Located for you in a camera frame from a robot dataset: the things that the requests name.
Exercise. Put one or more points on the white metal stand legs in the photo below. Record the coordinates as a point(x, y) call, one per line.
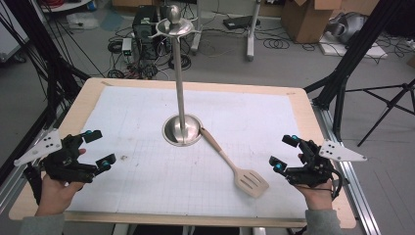
point(250, 36)

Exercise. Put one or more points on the white foam board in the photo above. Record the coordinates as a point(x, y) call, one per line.
point(375, 51)

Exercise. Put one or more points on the white grid mat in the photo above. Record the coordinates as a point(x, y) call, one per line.
point(147, 182)

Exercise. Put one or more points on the beige slotted spatula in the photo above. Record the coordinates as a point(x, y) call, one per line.
point(249, 184)

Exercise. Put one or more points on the white power adapter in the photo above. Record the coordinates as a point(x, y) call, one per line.
point(127, 49)

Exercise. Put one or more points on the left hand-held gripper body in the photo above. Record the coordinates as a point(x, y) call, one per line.
point(65, 160)

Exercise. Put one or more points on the black tripod stand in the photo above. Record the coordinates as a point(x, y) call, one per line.
point(352, 55)

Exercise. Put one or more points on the black computer tower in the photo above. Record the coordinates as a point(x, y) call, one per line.
point(145, 32)

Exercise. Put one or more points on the steel utensil stand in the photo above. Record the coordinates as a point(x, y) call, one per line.
point(178, 81)

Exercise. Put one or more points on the clear plastic bag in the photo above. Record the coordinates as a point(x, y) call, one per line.
point(83, 21)

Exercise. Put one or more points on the person's right hand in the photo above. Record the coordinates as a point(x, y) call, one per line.
point(318, 197)

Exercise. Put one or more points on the flat black device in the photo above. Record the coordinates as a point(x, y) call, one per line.
point(241, 22)

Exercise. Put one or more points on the aluminium rail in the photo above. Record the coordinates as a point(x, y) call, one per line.
point(345, 169)

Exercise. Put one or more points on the grey helmet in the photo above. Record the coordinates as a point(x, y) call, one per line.
point(347, 27)

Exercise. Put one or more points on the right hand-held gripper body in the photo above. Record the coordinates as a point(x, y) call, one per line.
point(313, 169)

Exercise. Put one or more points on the large cardboard box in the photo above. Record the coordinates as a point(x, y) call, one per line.
point(306, 23)

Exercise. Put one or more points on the person's left hand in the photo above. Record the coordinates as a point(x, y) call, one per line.
point(55, 197)

